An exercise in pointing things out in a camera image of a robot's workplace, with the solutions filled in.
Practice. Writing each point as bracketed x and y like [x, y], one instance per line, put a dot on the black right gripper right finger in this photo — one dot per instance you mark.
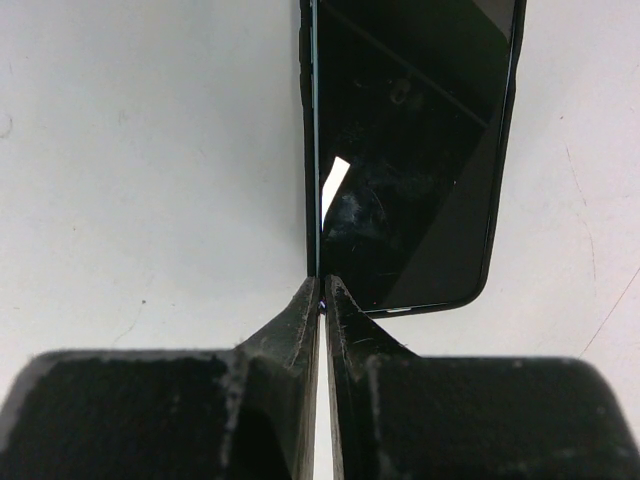
[398, 415]

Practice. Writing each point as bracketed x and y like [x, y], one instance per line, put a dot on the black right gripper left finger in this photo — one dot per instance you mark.
[242, 413]

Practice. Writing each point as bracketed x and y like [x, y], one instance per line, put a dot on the dark teal smartphone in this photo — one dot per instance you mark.
[414, 99]

